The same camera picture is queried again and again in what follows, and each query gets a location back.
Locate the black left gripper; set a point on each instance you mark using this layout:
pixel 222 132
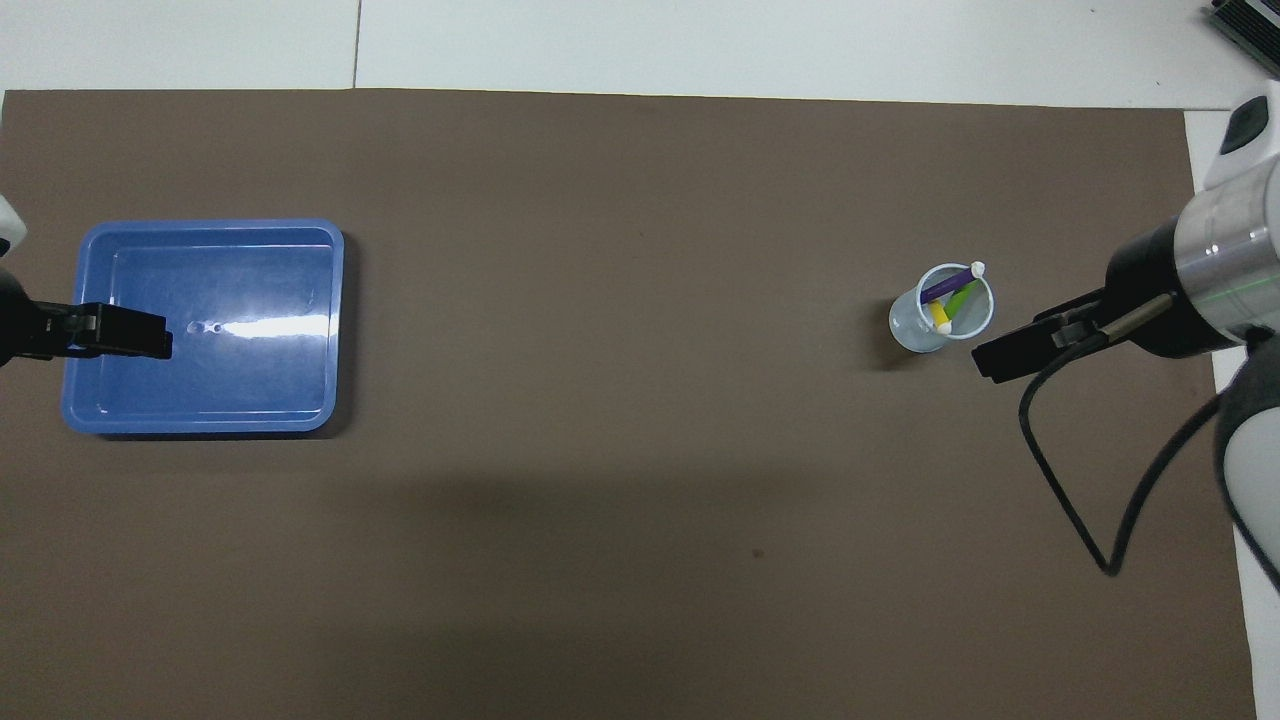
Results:
pixel 22 320

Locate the purple highlighter pen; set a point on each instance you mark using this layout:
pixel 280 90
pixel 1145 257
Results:
pixel 945 285

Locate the blue plastic tray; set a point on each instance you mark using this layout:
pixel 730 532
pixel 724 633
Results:
pixel 250 400

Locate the translucent plastic cup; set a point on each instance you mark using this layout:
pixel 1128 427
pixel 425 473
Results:
pixel 908 325

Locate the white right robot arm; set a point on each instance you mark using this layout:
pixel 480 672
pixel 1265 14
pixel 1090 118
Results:
pixel 1240 260

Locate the brown table mat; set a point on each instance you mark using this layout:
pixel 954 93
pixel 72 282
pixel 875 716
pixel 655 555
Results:
pixel 640 250

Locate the grey ribbed device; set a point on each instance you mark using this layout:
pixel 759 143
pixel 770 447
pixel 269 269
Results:
pixel 1250 25

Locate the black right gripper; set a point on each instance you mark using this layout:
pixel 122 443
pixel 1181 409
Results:
pixel 1150 300

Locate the green highlighter pen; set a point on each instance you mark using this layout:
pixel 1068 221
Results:
pixel 962 298

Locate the yellow highlighter pen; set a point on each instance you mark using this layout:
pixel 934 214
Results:
pixel 940 318

